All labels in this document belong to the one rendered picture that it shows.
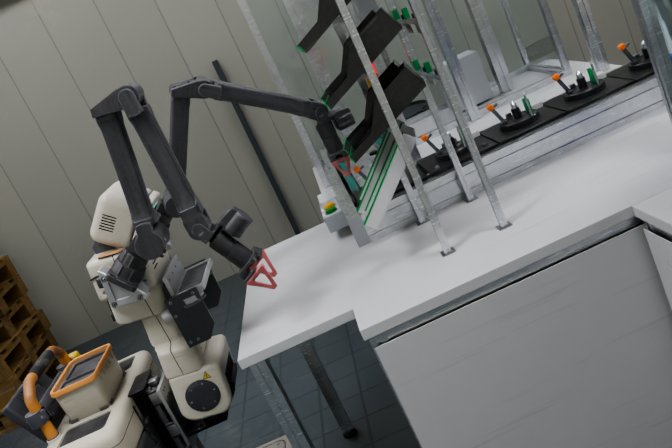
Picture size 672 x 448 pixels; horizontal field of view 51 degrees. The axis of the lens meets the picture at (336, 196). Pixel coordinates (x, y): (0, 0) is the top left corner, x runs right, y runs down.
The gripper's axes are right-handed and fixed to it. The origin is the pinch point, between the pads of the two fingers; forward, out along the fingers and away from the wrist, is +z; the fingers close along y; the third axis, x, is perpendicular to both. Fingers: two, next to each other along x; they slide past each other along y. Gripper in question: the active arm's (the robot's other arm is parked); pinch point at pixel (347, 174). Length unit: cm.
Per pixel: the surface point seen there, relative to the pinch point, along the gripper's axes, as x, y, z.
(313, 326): 27, -60, 19
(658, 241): -58, -83, 28
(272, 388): 45, -58, 31
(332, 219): 11.4, -2.3, 11.4
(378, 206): -2.9, -48.7, 0.5
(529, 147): -56, -17, 14
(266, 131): 36, 310, 15
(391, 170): -10, -50, -7
